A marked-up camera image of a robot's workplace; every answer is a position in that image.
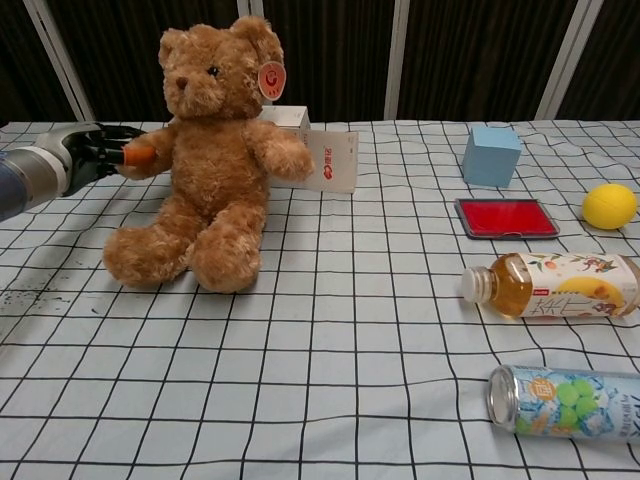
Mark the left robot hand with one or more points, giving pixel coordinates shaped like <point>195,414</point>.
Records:
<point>85,155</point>

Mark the brown teddy bear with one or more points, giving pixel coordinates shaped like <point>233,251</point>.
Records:
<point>215,165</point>

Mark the round red hang tag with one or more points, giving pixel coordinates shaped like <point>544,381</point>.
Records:
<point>271,80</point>

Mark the plain white carton box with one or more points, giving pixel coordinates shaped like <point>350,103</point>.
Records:
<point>290,117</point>

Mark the white box with red logo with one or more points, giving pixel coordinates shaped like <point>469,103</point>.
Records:
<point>335,165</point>

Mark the light blue cube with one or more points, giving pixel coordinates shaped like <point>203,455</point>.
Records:
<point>490,157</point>

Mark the red pad in dark case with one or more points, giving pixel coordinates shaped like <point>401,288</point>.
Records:
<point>505,217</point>

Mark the tea bottle with white cap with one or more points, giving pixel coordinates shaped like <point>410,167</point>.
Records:
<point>560,287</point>

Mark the yellow ball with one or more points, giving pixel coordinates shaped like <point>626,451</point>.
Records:
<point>610,206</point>

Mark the light blue drink can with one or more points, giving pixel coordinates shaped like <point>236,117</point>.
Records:
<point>570,405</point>

